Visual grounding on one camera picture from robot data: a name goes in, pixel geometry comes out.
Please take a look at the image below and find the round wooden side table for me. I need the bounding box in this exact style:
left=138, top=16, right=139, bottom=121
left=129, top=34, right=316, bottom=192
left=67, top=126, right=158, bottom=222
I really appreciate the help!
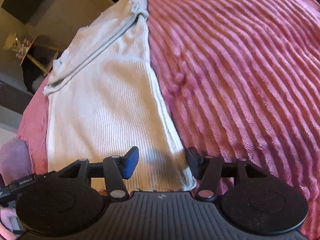
left=2, top=32, right=63, bottom=75

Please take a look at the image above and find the white ribbed knit garment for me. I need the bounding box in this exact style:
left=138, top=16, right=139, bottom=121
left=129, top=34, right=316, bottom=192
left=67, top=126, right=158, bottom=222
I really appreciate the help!
left=43, top=0, right=196, bottom=191

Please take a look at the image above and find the pink ribbed plush blanket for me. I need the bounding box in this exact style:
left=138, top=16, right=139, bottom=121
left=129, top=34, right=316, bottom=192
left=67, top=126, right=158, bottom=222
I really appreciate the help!
left=18, top=0, right=319, bottom=239

